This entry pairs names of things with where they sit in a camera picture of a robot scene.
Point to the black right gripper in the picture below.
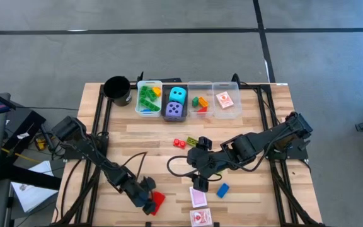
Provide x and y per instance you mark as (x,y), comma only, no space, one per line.
(205,162)

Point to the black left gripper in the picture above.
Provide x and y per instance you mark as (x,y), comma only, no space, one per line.
(137,192)

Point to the large red rounded block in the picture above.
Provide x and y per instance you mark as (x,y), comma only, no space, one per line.
(159,200)

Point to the lime green studded brick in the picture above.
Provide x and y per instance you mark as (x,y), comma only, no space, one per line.
(192,141)

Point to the small red rounded block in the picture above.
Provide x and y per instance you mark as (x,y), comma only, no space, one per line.
(179,143)

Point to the red studded brick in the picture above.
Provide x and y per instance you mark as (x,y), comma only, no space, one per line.
(202,110)

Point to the purple foam die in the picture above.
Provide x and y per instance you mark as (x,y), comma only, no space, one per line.
(174,110)

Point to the orange studded brick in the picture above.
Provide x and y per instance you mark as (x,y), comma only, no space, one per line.
(203,101)

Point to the dark green studded brick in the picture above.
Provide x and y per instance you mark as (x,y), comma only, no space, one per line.
(195,101)

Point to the orange playing card deck box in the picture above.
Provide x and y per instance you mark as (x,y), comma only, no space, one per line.
(224,100)

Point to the teal foam die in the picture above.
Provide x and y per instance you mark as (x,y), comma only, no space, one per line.
(177,95)

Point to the blue rounded toy block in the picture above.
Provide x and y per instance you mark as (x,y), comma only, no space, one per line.
(147,111)

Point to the long green rounded block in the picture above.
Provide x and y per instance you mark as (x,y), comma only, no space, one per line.
(149,104)

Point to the yellow rounded toy block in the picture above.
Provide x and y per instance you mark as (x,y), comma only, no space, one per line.
(157,91)

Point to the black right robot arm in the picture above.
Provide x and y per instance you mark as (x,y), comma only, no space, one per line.
(263,138)

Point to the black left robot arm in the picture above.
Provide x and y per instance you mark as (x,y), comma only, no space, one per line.
(90,148)

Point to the pink-backed playing card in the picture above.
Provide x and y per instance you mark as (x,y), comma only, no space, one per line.
(198,197)

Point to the blue studded brick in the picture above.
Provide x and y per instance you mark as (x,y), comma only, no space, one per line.
(222,190)

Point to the red playing card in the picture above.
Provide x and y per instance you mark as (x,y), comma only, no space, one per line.
(201,217)

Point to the clear plastic bin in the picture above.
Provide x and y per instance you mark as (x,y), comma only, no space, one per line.
(200,88)
(228,113)

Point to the dark grey plastic bin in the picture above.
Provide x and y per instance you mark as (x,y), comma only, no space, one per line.
(165,91)

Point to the white plastic bin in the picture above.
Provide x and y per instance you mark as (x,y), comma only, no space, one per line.
(137,108)

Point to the black cup with eyes print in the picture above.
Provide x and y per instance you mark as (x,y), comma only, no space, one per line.
(117,88)

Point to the white paper sheets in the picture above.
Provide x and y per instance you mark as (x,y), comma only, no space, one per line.
(30,195)

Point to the yellow connector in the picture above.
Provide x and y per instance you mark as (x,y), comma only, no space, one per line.
(41,144)

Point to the black equipment stand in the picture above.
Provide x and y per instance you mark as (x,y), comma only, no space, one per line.
(27,123)

